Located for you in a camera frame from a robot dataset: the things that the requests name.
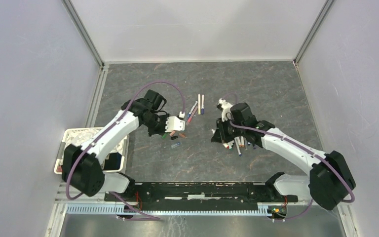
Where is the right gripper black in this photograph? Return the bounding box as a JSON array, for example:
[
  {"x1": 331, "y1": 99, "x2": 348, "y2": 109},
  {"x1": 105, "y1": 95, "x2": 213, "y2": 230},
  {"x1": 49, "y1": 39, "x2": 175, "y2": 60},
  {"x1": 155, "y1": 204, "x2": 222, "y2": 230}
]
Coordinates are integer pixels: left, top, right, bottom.
[{"x1": 211, "y1": 116, "x2": 245, "y2": 144}]

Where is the blue transparent pen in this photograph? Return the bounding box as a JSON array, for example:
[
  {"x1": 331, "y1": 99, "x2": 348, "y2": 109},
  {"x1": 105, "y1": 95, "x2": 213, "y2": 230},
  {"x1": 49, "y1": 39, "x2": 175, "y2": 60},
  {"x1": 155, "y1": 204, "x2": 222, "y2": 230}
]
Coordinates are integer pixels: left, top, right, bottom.
[{"x1": 235, "y1": 145, "x2": 242, "y2": 157}]

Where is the red white pen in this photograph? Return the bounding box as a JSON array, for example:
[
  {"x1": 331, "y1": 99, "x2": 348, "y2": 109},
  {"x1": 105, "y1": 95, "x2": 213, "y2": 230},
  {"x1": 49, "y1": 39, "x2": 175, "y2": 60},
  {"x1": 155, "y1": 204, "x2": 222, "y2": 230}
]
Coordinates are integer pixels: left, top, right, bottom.
[{"x1": 234, "y1": 137, "x2": 239, "y2": 147}]

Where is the violet capped white pen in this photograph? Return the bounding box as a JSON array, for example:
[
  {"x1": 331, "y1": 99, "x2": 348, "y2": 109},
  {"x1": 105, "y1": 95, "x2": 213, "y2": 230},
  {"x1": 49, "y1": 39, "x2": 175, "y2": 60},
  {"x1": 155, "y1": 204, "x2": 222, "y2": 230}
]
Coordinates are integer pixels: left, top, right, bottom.
[{"x1": 200, "y1": 94, "x2": 205, "y2": 115}]

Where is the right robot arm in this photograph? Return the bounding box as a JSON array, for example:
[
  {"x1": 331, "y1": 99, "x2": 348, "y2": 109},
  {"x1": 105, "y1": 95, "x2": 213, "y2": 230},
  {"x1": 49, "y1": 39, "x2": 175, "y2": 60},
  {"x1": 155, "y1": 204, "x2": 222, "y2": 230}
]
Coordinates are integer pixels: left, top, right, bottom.
[{"x1": 211, "y1": 99, "x2": 356, "y2": 210}]

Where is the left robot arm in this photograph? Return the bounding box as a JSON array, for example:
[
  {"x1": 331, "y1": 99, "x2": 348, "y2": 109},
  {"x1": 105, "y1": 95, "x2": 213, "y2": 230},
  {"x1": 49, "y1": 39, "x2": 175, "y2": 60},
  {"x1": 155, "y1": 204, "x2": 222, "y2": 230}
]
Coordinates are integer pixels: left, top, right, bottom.
[{"x1": 62, "y1": 90, "x2": 169, "y2": 201}]

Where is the yellow capped white pen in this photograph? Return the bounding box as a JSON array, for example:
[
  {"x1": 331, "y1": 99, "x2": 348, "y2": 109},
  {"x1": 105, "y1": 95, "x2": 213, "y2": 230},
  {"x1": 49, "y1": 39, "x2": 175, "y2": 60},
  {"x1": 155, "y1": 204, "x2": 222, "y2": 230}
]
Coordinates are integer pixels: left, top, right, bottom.
[{"x1": 197, "y1": 94, "x2": 201, "y2": 115}]

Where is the white plastic basket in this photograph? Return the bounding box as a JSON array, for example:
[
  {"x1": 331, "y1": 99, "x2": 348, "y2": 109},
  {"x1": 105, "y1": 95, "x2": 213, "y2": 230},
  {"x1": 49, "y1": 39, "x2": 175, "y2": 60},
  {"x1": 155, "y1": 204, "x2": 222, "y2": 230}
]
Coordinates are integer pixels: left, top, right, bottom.
[{"x1": 53, "y1": 127, "x2": 130, "y2": 176}]

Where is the white cloth in basket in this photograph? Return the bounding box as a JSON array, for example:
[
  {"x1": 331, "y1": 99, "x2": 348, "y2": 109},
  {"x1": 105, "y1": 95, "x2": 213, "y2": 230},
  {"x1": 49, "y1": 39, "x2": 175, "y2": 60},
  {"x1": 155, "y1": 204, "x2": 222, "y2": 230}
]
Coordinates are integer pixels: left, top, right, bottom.
[{"x1": 61, "y1": 127, "x2": 129, "y2": 163}]

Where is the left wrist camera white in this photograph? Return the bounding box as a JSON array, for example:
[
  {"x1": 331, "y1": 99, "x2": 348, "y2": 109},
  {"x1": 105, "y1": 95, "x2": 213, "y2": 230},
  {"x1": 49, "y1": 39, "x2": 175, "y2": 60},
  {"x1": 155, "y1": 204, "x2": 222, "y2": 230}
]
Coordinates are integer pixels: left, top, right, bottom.
[{"x1": 165, "y1": 112, "x2": 186, "y2": 133}]

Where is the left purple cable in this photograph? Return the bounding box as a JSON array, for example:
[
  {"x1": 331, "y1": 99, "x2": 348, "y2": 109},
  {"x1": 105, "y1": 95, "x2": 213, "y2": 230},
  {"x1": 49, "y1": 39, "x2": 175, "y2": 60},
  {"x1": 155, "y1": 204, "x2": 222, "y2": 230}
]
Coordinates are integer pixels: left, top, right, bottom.
[{"x1": 65, "y1": 80, "x2": 186, "y2": 221}]

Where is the purple cable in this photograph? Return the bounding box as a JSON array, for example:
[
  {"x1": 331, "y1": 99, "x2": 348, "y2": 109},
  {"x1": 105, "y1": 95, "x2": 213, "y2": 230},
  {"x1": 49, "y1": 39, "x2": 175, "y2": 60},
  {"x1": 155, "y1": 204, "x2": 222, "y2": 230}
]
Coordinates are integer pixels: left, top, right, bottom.
[
  {"x1": 65, "y1": 80, "x2": 186, "y2": 221},
  {"x1": 220, "y1": 92, "x2": 356, "y2": 222}
]

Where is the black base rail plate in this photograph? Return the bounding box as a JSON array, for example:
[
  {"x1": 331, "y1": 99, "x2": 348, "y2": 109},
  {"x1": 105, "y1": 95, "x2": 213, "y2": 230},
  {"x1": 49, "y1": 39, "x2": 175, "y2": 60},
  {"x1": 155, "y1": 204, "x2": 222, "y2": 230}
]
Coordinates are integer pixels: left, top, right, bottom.
[{"x1": 119, "y1": 182, "x2": 299, "y2": 211}]

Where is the white slotted cable duct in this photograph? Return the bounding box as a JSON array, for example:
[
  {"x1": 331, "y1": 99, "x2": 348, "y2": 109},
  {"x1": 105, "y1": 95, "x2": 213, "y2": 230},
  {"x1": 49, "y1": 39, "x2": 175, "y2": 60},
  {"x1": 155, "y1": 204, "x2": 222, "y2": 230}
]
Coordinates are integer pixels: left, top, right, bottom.
[{"x1": 66, "y1": 203, "x2": 282, "y2": 217}]

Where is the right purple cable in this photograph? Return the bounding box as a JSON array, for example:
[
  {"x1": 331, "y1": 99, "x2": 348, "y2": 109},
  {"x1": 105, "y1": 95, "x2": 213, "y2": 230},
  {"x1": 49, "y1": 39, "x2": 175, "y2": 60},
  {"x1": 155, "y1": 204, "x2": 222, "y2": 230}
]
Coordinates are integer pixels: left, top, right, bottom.
[{"x1": 220, "y1": 92, "x2": 356, "y2": 222}]

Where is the aluminium frame rail left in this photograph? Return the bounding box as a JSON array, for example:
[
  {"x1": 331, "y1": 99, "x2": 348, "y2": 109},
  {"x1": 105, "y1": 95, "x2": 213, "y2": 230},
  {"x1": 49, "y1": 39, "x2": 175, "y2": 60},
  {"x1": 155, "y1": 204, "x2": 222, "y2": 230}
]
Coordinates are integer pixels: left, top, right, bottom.
[{"x1": 61, "y1": 0, "x2": 105, "y2": 68}]

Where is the aluminium frame rail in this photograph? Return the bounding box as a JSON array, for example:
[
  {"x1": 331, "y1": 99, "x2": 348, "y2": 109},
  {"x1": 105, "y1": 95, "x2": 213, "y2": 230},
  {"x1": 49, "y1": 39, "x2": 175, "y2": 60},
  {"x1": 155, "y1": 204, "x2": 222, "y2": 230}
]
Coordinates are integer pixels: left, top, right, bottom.
[
  {"x1": 61, "y1": 0, "x2": 105, "y2": 68},
  {"x1": 293, "y1": 0, "x2": 336, "y2": 67}
]

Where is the aluminium frame rail right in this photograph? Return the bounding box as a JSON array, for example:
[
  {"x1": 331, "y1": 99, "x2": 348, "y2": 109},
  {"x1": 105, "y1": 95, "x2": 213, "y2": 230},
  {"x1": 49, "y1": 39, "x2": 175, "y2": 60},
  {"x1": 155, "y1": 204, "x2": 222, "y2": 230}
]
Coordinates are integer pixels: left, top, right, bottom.
[{"x1": 293, "y1": 0, "x2": 336, "y2": 67}]

